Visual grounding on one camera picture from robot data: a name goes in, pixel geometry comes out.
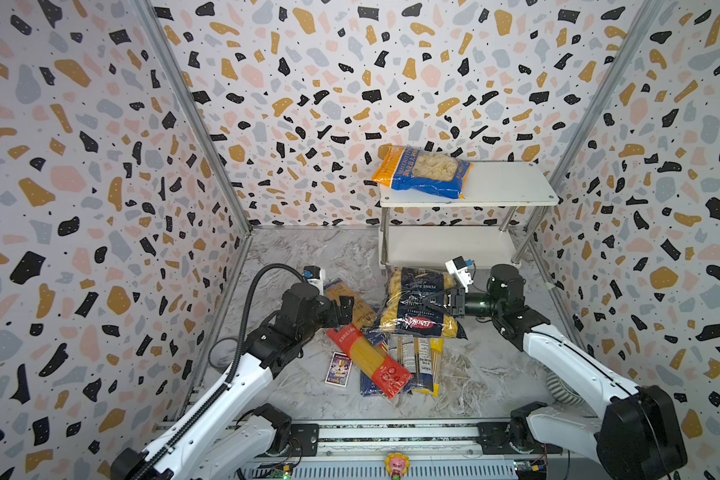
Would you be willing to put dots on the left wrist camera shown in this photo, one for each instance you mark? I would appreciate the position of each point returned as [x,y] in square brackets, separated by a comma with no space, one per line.
[315,276]

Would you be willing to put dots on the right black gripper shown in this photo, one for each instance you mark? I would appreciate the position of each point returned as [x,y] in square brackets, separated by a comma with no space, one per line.
[456,303]

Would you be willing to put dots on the dark blue spaghetti packet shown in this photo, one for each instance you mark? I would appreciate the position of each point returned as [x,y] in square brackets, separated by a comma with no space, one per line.
[367,387]

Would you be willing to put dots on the red spaghetti packet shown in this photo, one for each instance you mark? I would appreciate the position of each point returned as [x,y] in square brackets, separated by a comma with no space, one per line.
[385,372]

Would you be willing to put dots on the small purple card box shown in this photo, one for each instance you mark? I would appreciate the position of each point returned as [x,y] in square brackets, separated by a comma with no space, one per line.
[339,370]

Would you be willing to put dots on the clear yellow spaghetti packet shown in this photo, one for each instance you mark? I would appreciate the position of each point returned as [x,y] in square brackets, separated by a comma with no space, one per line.
[422,358]

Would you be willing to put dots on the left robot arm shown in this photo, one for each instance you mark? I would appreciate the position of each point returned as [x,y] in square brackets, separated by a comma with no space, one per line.
[219,435]

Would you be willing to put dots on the grey ribbed cup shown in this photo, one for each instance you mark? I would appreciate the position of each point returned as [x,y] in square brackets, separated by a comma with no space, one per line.
[561,391]

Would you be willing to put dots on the small pink yellow figurine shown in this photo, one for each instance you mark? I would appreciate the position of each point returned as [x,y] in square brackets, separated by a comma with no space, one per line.
[396,465]

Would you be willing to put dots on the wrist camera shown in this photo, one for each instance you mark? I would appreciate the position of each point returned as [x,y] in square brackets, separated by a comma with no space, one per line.
[460,269]
[315,276]

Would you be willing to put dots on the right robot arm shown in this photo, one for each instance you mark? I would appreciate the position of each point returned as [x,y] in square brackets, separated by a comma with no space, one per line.
[634,432]

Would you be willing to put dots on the dark blue penne pasta bag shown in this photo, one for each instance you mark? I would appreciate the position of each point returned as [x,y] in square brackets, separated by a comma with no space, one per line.
[415,304]

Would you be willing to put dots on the blue orange orecchiette pasta bag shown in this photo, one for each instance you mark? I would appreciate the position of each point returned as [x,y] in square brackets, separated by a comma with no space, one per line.
[407,168]

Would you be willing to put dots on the white two-tier shelf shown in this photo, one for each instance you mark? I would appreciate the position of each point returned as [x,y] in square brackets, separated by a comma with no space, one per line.
[490,184]

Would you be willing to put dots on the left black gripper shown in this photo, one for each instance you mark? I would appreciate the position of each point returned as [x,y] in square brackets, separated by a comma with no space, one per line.
[333,318]

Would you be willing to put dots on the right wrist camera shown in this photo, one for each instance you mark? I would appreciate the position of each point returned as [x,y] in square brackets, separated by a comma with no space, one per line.
[460,269]

